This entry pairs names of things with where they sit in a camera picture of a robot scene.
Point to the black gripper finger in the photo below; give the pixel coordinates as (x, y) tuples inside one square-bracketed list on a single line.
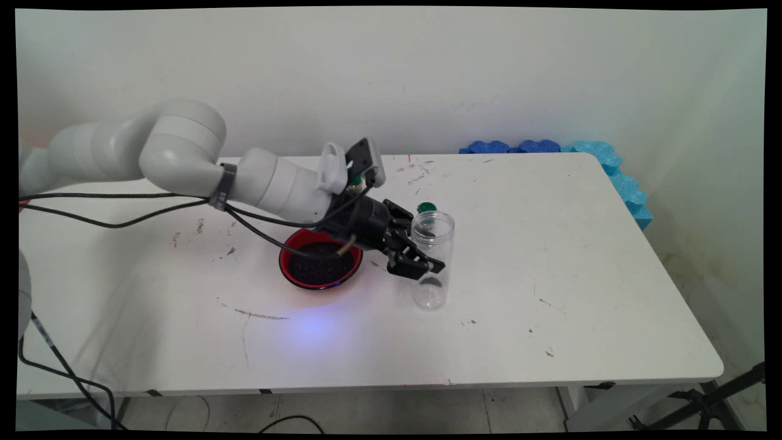
[(409, 260), (402, 214)]

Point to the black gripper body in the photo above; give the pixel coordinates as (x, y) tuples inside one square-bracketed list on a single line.
[(366, 223)]

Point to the clear plastic jar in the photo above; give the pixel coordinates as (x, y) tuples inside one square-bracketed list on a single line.
[(437, 250)]

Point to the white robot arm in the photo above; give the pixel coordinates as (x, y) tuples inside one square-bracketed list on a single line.
[(183, 140)]

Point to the green-capped spice bottle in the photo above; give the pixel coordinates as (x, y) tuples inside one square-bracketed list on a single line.
[(355, 181), (427, 207)]

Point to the red bowl with black rim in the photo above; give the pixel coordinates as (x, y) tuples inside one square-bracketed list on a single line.
[(292, 247)]

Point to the dark blue foam mat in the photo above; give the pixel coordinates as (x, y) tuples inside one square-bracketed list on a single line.
[(486, 147), (539, 146)]

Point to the light blue foam mat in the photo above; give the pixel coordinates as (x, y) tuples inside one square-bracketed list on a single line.
[(617, 177)]

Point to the white table leg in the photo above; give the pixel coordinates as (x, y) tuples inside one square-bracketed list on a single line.
[(107, 412), (611, 409)]

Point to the black tripod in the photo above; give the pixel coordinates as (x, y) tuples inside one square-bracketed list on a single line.
[(708, 403)]

